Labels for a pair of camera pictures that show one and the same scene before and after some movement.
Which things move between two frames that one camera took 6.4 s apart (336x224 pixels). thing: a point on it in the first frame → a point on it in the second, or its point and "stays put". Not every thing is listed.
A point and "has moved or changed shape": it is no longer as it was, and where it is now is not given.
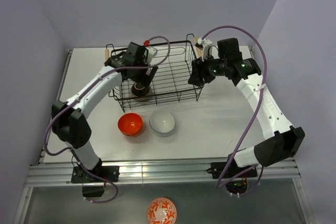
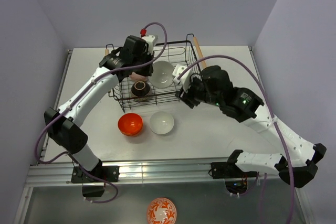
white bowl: (161, 123) stays put
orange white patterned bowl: (161, 211) stays put
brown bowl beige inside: (139, 89) stays put
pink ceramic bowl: (142, 99) has moved or changed shape
